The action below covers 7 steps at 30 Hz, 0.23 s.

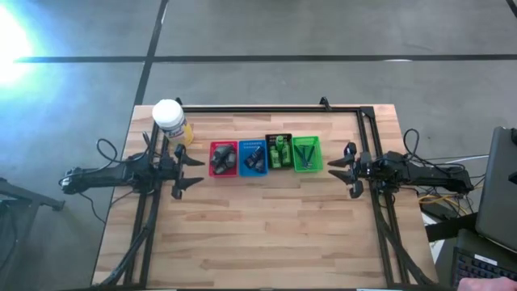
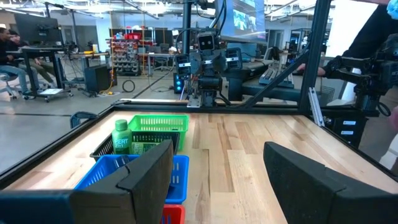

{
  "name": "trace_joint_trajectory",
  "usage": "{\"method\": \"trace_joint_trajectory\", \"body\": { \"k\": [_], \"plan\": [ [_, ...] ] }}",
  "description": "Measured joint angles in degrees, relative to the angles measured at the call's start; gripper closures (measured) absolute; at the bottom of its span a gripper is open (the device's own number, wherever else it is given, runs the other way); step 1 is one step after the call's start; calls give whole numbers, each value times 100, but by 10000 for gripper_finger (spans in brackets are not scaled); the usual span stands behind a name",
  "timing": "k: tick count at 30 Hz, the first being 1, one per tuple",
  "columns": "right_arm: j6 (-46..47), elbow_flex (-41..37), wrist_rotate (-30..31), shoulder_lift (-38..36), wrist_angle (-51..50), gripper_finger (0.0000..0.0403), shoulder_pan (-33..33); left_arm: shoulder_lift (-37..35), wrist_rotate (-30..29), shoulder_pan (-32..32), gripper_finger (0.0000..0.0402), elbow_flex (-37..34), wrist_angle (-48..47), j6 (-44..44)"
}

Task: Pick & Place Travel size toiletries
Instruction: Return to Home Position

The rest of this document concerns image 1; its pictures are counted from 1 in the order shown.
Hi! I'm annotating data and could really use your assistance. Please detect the red plastic basket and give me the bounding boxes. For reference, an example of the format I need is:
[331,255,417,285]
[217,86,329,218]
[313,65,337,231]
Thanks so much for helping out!
[208,140,239,178]

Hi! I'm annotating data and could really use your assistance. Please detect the person's hand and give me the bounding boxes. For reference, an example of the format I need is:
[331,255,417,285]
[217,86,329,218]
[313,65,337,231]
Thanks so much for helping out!
[458,276,517,291]

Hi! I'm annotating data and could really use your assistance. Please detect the black keyboard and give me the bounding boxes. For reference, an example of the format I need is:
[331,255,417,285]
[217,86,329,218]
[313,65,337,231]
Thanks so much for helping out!
[450,246,517,289]

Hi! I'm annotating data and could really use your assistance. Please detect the yellow cable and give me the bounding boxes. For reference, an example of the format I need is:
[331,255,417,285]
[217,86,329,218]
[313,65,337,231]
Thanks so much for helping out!
[418,193,469,212]

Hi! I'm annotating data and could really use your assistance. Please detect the black metal stand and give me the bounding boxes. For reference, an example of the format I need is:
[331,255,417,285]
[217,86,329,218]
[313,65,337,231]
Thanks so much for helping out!
[0,177,65,212]

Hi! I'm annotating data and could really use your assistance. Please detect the green plastic basket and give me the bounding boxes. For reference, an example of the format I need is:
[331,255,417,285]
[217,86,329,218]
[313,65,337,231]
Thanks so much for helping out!
[291,135,325,174]

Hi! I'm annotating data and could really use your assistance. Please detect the yellow Lysol wipes canister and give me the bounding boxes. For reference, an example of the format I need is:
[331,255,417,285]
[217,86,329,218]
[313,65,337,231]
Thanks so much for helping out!
[151,99,195,147]

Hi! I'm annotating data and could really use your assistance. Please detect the blue disposable razor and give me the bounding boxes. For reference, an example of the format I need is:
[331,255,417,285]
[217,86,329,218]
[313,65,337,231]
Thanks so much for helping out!
[305,144,318,169]
[294,144,309,167]

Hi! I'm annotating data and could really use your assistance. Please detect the black metal table frame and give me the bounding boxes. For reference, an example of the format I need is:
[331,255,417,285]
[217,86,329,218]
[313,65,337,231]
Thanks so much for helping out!
[96,96,438,290]

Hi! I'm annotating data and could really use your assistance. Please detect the grey laptop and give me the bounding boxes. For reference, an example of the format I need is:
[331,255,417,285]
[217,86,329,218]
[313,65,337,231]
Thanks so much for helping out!
[475,126,517,254]

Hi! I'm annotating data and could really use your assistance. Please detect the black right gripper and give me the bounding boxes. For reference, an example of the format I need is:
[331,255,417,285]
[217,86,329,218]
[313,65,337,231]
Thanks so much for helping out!
[326,141,375,199]

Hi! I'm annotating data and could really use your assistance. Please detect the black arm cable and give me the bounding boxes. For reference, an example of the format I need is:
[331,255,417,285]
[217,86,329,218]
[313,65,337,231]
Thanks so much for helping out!
[402,128,421,158]
[95,138,134,165]

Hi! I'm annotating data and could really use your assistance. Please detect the blue plastic basket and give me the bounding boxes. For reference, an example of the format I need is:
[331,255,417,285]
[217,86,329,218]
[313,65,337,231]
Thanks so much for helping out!
[237,139,269,178]

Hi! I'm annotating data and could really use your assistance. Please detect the black plastic basket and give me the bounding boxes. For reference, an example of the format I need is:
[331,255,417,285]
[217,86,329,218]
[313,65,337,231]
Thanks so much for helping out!
[264,133,293,171]

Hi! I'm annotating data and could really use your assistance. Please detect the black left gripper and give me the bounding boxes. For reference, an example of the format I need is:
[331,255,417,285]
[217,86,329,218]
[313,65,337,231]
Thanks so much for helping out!
[159,144,206,200]

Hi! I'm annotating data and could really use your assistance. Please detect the dark blue travel tube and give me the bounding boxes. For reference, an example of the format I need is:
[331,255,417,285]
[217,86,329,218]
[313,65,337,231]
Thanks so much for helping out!
[244,145,266,167]

